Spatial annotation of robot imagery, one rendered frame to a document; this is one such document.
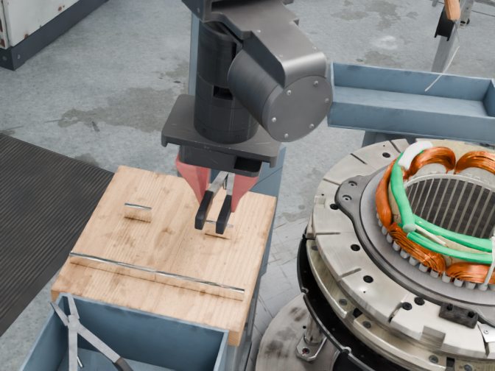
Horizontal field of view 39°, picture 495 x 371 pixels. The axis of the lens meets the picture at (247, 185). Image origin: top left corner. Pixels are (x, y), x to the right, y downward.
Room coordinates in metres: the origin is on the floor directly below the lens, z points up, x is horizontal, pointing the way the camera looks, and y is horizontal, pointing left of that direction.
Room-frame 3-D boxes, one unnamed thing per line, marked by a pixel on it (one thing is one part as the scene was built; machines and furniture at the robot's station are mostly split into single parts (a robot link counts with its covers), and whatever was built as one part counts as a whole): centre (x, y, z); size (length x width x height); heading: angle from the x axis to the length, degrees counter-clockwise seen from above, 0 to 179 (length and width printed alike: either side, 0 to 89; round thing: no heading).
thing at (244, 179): (0.50, 0.02, 1.19); 0.07 x 0.07 x 0.09; 84
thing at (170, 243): (0.52, 0.07, 1.05); 0.20 x 0.19 x 0.02; 173
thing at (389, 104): (0.88, -0.23, 0.92); 0.25 x 0.11 x 0.28; 91
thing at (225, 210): (0.48, 0.02, 1.15); 0.04 x 0.01 x 0.02; 172
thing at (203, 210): (0.49, 0.04, 1.15); 0.04 x 0.01 x 0.02; 172
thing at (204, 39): (0.50, 0.02, 1.32); 0.07 x 0.06 x 0.07; 35
